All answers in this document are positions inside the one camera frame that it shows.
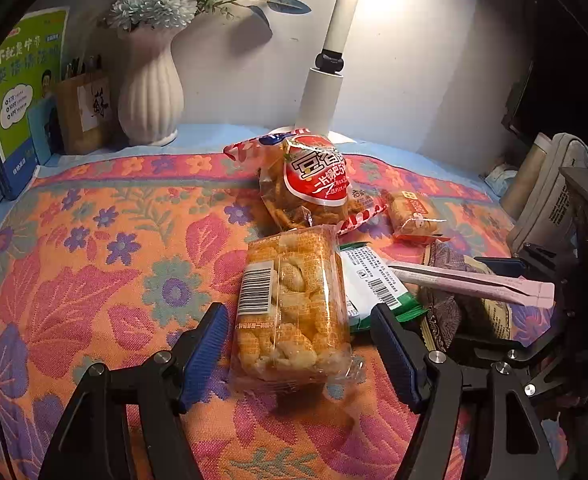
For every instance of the green white snack packet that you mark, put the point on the green white snack packet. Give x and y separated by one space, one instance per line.
379 280

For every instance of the red crispy snack bag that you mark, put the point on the red crispy snack bag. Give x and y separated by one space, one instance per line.
314 180

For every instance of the wooden pen holder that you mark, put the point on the wooden pen holder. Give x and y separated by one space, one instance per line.
86 115

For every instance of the pink stick packet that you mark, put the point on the pink stick packet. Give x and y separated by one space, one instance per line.
464 282

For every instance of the white ribbed vase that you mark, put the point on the white ribbed vase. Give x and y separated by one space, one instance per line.
149 95

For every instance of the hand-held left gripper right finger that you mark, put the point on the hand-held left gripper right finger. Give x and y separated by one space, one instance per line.
396 360

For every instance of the black monitor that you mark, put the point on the black monitor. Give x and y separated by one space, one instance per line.
574 60

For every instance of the pens in holder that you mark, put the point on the pens in holder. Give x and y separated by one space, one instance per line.
81 67

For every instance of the dark patterned packet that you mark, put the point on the dark patterned packet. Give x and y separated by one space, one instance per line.
449 320

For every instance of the beige pencil pouch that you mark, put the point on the beige pencil pouch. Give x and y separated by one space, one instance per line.
554 200

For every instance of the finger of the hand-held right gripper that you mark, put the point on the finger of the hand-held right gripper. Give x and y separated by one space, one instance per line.
509 267
529 350

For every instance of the floral orange table cloth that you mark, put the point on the floral orange table cloth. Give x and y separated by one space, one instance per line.
99 270

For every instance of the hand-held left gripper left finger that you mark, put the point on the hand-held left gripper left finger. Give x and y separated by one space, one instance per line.
204 355

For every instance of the orange puffed snack pack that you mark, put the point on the orange puffed snack pack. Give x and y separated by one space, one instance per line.
289 305

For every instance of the white desk lamp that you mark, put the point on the white desk lamp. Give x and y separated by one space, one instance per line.
326 80

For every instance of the small bread pack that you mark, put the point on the small bread pack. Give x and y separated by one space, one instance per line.
414 215

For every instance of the white crumpled tissue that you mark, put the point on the white crumpled tissue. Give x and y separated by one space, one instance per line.
499 180

